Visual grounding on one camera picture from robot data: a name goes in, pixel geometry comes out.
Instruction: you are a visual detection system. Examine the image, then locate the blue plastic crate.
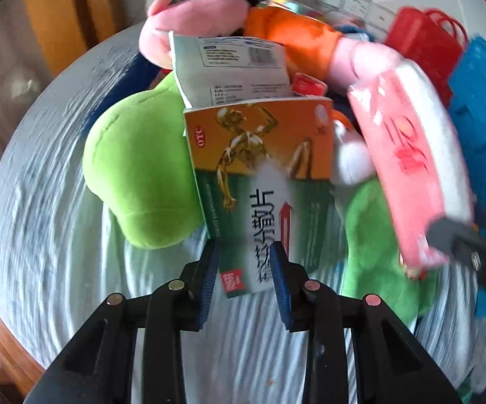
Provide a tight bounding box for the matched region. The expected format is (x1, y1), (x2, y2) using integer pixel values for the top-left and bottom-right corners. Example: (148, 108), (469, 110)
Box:
(448, 37), (486, 229)

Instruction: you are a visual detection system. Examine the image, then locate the red plastic toy case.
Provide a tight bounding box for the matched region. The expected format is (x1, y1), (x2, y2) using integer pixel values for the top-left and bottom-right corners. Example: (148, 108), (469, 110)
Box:
(384, 6), (468, 107)

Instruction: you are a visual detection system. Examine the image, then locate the orange pink pig plush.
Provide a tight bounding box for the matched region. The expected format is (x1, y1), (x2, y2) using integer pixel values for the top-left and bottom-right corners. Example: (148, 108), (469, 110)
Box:
(138, 0), (402, 92)

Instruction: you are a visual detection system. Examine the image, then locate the green dinosaur plush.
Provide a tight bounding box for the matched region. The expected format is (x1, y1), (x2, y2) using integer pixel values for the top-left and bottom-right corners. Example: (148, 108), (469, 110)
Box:
(340, 178), (438, 327)

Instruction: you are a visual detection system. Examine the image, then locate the orange green medicine box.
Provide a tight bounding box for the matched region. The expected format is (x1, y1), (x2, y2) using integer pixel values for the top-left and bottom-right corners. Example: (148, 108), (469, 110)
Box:
(184, 97), (334, 297)

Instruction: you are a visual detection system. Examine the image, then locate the green plush toy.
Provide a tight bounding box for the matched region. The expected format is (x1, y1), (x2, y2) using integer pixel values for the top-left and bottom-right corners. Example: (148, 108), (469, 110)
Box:
(82, 74), (203, 249)

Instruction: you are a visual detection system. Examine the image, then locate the white medicine box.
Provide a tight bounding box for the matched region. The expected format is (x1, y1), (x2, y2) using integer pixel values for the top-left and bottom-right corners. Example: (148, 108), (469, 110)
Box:
(169, 32), (292, 109)

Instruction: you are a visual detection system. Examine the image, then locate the pink tissue pack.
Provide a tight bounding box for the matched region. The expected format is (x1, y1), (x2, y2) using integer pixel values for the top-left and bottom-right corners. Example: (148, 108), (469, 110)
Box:
(348, 60), (474, 273)

